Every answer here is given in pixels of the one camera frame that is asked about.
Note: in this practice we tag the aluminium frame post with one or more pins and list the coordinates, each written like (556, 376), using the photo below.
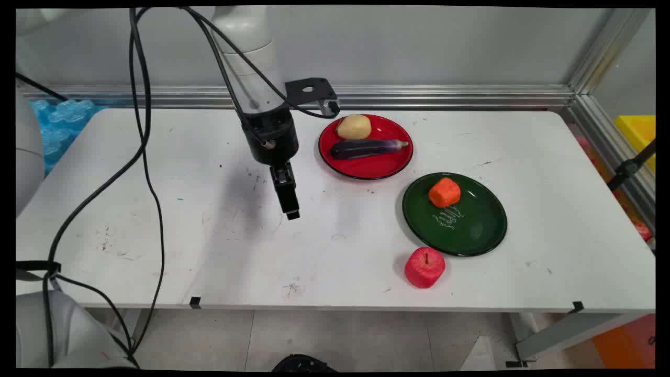
(607, 52)

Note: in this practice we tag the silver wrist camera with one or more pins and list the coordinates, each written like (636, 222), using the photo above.
(331, 107)

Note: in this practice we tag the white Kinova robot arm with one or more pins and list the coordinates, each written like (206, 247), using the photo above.
(246, 57)

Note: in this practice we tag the purple toy eggplant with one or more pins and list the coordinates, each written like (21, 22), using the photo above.
(361, 148)

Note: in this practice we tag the dark green plate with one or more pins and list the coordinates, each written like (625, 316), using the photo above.
(471, 230)

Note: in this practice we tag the orange box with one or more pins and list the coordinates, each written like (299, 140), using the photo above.
(628, 343)

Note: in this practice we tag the black round floor object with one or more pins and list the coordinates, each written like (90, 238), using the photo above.
(303, 364)

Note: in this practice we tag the yellow plastic bin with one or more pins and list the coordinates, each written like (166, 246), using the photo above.
(639, 136)

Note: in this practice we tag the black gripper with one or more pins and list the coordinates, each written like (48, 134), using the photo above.
(272, 136)

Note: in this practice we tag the orange toy carrot chunk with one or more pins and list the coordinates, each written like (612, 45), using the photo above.
(445, 192)

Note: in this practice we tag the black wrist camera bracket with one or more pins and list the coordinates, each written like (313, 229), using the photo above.
(311, 90)

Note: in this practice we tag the aluminium frame rail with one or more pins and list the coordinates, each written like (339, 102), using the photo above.
(419, 97)

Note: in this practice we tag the grey table leg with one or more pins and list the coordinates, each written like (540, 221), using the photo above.
(565, 335)

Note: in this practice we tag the small black table clip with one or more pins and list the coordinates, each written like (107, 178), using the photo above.
(577, 307)
(194, 302)

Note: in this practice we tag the red toy apple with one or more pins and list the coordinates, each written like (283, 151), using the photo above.
(424, 268)

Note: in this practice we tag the beige toy potato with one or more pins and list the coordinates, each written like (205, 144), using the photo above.
(354, 126)

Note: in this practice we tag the blue bubble wrap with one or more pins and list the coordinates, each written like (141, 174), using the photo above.
(60, 125)

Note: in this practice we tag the red plate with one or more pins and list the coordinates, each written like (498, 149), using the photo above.
(374, 162)

